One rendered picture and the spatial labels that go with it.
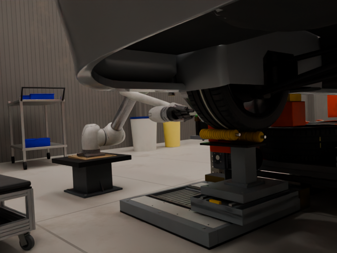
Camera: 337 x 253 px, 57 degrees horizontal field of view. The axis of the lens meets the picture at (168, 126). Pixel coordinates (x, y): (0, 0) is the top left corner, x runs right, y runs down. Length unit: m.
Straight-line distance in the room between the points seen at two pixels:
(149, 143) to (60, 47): 2.38
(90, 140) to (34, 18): 3.75
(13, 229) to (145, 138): 4.25
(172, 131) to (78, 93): 1.94
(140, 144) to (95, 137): 3.06
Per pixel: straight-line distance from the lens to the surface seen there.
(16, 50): 5.89
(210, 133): 1.76
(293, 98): 2.18
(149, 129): 5.71
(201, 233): 1.56
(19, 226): 1.71
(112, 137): 2.79
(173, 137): 6.24
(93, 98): 6.35
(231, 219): 1.61
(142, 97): 2.20
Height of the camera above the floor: 0.62
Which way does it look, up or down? 2 degrees down
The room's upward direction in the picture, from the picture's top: 3 degrees counter-clockwise
